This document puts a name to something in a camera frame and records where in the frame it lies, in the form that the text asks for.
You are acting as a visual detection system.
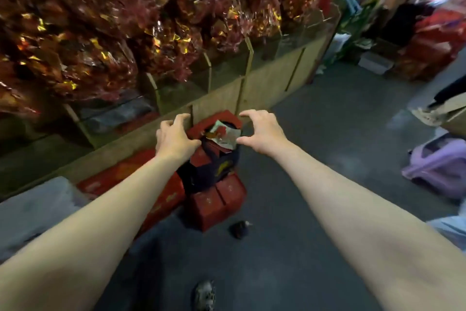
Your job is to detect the person's right hand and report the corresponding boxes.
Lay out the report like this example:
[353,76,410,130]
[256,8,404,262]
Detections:
[236,109,293,157]

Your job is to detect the person's left hand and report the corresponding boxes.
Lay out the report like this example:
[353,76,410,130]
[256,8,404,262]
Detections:
[155,113,202,163]

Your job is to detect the person's right forearm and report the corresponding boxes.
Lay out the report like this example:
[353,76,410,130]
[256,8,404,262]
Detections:
[264,141,466,311]

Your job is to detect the person's left forearm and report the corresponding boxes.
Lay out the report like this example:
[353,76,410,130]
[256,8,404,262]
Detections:
[0,151,190,311]

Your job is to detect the white red packet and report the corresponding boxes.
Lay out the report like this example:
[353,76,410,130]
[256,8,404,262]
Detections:
[208,120,241,150]

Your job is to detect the dark navy bag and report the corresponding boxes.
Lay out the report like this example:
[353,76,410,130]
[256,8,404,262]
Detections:
[178,121,241,195]

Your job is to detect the red gift box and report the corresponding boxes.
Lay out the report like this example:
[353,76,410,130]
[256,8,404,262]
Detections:
[187,110,244,168]
[187,173,247,232]

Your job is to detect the wooden display counter with glass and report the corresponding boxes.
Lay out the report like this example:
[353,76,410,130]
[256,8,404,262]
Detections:
[0,3,343,202]

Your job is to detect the small dark crumpled wrapper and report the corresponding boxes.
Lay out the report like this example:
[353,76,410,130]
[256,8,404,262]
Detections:
[229,220,253,240]

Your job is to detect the pile of red gold wrapped sweets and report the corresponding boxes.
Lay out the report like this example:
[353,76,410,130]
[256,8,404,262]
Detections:
[0,0,326,118]

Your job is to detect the white cardboard box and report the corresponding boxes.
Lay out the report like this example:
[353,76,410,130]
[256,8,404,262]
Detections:
[358,51,394,75]

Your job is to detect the person's patterned shoe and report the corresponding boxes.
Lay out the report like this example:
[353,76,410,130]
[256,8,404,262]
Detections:
[194,280,217,311]

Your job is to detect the grey plastic sack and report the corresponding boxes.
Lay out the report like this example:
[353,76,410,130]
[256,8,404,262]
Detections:
[0,176,86,255]

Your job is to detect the purple plastic stool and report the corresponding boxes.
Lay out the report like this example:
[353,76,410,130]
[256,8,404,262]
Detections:
[401,137,466,200]

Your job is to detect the brown cardboard box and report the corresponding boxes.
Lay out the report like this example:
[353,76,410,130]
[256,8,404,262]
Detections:
[411,93,466,137]

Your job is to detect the stack of red packages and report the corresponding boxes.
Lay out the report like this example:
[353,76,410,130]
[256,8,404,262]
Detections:
[393,8,466,82]

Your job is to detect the person's light blue clothing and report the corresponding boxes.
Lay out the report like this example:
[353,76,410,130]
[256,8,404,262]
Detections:
[427,200,466,252]

